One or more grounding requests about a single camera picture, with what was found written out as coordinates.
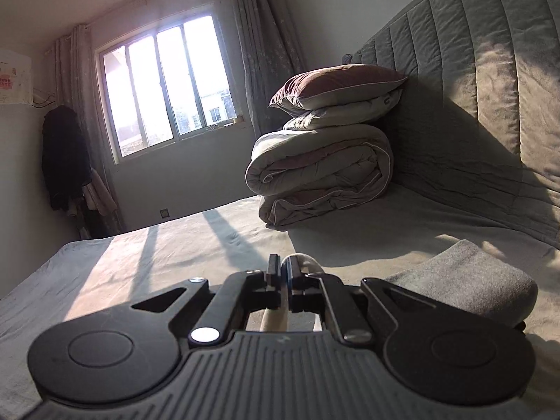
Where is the folded light grey quilt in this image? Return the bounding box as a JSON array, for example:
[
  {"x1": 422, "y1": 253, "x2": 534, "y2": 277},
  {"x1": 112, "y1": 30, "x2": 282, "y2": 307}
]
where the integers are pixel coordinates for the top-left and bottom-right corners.
[{"x1": 282, "y1": 87, "x2": 404, "y2": 132}]

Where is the grey star-patterned curtain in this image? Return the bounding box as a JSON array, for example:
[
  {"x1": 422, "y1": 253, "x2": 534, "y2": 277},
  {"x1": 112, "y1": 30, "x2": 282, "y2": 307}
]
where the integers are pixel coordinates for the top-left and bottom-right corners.
[
  {"x1": 229, "y1": 0, "x2": 306, "y2": 141},
  {"x1": 53, "y1": 23, "x2": 127, "y2": 238}
]

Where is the white cloth garment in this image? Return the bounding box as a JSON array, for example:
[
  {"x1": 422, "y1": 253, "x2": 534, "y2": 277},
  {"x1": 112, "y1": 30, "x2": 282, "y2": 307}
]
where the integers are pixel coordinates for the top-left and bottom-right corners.
[{"x1": 260, "y1": 253, "x2": 324, "y2": 333}]

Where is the maroon pillow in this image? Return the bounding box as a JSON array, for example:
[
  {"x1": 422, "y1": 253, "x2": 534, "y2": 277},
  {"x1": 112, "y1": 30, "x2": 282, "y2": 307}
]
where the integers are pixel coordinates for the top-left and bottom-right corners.
[{"x1": 268, "y1": 64, "x2": 409, "y2": 111}]

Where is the wall poster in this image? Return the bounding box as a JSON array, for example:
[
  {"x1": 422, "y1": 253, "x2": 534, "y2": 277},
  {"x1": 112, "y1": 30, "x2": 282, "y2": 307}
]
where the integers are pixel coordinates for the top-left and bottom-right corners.
[{"x1": 0, "y1": 48, "x2": 34, "y2": 106}]

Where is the grey quilted headboard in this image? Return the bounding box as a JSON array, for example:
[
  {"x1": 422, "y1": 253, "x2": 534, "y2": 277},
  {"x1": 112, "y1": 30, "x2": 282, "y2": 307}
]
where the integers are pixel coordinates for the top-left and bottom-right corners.
[{"x1": 342, "y1": 0, "x2": 560, "y2": 248}]

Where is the hanging black jacket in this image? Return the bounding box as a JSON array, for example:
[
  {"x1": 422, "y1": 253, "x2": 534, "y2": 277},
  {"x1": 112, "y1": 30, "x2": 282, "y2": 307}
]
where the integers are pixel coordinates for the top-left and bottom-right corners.
[{"x1": 41, "y1": 105, "x2": 93, "y2": 211}]

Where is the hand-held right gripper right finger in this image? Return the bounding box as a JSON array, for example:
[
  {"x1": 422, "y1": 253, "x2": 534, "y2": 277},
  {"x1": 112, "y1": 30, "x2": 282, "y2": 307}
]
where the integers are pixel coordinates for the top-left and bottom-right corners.
[{"x1": 286, "y1": 255, "x2": 439, "y2": 344}]

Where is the folded pink grey duvet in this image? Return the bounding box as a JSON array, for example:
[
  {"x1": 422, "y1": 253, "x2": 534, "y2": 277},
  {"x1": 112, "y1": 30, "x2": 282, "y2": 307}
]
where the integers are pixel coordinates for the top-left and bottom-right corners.
[{"x1": 245, "y1": 123, "x2": 395, "y2": 232}]

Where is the folded grey garment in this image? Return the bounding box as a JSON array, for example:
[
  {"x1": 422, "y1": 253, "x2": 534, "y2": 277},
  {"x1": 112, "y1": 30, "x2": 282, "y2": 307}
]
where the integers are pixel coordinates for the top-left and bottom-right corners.
[{"x1": 384, "y1": 239, "x2": 539, "y2": 330}]

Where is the hanging pink garment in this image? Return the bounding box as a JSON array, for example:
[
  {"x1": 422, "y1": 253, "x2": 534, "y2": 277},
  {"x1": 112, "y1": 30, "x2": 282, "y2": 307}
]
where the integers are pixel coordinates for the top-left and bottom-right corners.
[{"x1": 80, "y1": 168, "x2": 119, "y2": 218}]

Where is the window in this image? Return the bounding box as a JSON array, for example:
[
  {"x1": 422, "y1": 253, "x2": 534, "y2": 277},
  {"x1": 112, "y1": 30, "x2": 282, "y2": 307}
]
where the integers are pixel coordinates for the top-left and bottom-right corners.
[{"x1": 96, "y1": 2, "x2": 246, "y2": 166}]

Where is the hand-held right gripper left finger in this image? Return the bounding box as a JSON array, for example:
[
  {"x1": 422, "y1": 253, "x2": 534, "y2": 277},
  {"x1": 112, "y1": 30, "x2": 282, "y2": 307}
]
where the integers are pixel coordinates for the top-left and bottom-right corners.
[{"x1": 130, "y1": 254, "x2": 283, "y2": 345}]

